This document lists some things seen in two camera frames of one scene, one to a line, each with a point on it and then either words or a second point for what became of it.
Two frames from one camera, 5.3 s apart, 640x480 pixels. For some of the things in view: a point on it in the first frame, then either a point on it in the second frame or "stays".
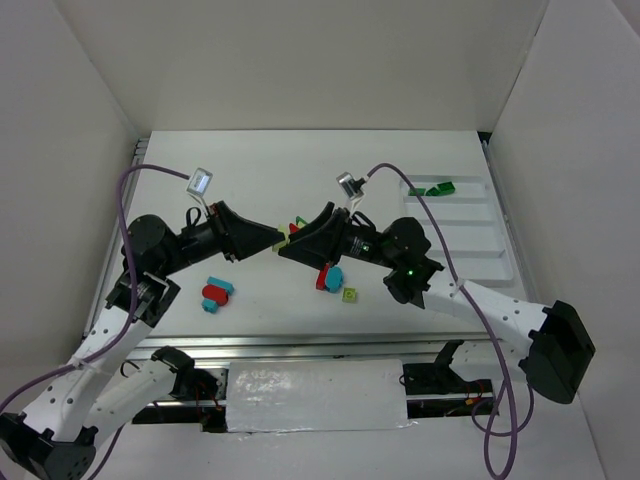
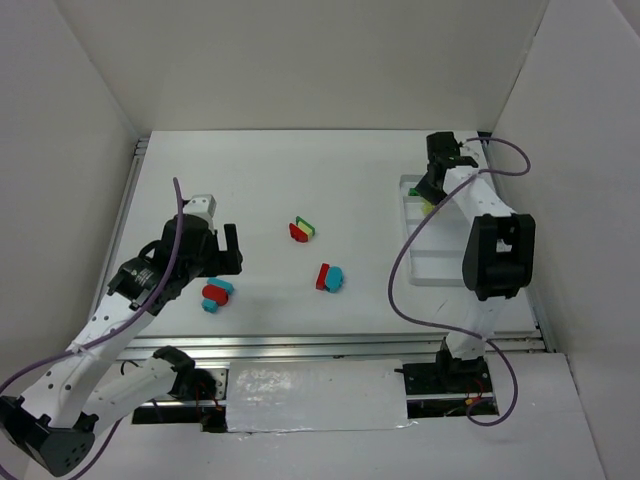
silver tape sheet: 287,396 stays
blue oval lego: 334,279 stays
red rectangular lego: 321,280 stays
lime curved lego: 283,229 → 427,206
